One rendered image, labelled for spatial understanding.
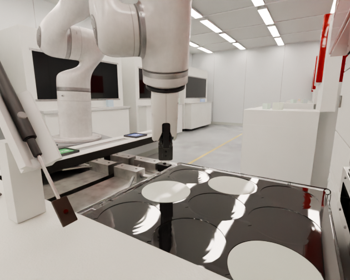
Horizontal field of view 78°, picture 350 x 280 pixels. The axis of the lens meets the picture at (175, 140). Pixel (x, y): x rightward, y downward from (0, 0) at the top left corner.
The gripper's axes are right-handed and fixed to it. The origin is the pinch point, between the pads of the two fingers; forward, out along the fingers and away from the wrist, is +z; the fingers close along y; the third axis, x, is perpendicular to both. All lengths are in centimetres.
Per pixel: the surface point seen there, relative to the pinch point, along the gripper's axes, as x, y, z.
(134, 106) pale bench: -59, -419, 163
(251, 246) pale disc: 10.6, 24.5, -1.5
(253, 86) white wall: 328, -699, 208
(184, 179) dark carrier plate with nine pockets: 4.5, 1.7, 6.9
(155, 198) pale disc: -2.2, 10.7, 3.5
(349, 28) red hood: 36.2, -5.1, -25.2
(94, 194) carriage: -15.9, 4.9, 7.7
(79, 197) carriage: -18.5, 6.3, 7.2
